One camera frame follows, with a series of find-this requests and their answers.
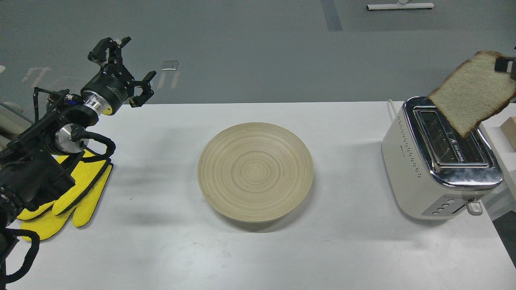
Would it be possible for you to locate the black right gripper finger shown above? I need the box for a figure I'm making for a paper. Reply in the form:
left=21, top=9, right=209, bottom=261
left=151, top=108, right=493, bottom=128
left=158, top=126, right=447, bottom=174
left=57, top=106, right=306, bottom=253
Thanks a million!
left=494, top=57, right=516, bottom=81

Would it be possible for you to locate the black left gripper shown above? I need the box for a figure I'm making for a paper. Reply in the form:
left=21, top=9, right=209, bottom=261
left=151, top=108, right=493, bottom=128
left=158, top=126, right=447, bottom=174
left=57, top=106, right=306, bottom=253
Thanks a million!
left=81, top=37, right=156, bottom=116

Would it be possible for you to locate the slice of bread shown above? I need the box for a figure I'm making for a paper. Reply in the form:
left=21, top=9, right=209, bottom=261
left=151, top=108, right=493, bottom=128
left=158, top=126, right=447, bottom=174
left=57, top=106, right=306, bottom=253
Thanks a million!
left=427, top=51, right=516, bottom=138

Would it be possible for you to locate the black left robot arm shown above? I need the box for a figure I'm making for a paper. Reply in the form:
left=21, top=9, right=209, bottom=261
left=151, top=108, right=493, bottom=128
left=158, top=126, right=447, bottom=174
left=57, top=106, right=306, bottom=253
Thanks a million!
left=0, top=37, right=156, bottom=290

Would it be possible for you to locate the cream chrome toaster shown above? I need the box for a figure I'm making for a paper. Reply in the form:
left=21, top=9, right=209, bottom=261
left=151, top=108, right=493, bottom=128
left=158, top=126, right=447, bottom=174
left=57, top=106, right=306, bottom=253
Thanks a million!
left=381, top=97, right=503, bottom=220

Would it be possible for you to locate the grey floor plate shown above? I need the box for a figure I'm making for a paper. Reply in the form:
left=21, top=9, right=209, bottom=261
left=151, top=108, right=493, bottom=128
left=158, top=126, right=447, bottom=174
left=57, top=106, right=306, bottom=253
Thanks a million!
left=161, top=60, right=179, bottom=71

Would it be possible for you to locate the small wooden block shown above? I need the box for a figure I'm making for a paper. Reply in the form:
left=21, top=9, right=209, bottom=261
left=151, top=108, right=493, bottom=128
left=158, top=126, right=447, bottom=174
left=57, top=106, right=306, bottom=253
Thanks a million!
left=499, top=117, right=516, bottom=151

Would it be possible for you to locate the white side table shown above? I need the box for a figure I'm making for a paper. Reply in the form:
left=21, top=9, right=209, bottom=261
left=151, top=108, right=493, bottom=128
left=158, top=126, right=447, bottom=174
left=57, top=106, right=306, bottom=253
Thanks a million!
left=479, top=103, right=516, bottom=221

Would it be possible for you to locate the yellow oven mitt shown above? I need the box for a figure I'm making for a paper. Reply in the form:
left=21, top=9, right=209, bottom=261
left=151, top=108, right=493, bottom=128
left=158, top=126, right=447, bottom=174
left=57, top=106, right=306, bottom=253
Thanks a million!
left=18, top=159, right=114, bottom=240

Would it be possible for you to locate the white bar on floor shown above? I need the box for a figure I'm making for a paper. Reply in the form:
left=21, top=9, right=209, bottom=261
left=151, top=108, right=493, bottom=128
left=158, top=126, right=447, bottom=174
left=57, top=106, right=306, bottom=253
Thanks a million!
left=366, top=2, right=435, bottom=11

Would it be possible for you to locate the round wooden plate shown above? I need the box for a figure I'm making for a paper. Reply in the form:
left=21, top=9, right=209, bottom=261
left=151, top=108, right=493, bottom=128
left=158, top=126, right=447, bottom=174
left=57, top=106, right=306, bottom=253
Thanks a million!
left=197, top=122, right=314, bottom=223

